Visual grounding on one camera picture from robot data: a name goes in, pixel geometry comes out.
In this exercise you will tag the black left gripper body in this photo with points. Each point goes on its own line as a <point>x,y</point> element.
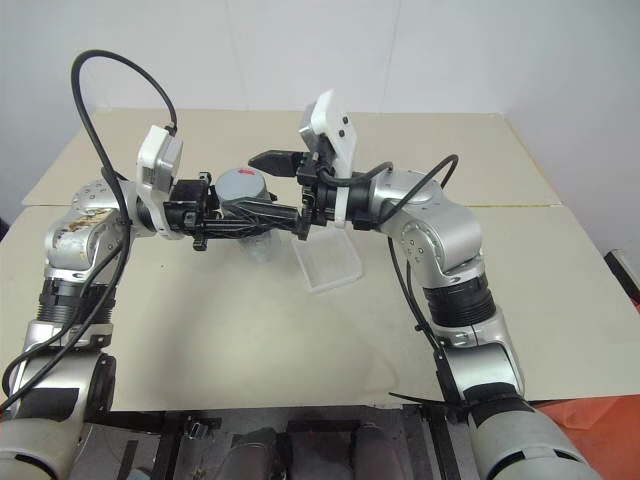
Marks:
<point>187,206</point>

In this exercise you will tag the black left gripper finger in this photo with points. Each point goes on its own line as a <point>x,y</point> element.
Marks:
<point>227,229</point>

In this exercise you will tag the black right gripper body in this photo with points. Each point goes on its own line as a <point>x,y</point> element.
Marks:
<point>319,200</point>

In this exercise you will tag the clear plastic jar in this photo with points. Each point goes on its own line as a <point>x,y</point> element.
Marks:
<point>257,247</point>

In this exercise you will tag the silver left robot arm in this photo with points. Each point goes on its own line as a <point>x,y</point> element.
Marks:
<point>75,250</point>

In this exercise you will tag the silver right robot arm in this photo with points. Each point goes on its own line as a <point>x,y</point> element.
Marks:
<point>440,225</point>

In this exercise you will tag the clear plastic box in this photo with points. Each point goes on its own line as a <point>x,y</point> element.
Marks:
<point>330,262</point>

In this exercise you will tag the dark object at edge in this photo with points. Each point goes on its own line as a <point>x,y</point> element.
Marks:
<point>4,222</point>

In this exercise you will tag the black and red object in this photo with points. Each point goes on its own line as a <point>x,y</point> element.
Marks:
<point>625,277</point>

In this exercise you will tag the red sheet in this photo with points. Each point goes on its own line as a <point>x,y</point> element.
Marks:
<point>595,430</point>

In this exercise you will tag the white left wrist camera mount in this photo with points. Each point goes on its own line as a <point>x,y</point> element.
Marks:
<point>155,160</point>

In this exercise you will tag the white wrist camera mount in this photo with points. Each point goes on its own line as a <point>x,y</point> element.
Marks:
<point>335,125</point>
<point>155,160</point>

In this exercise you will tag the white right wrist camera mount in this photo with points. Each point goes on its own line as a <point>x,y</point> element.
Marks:
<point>335,125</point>

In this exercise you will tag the black metal table frame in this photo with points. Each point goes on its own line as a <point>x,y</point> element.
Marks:
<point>165,440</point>

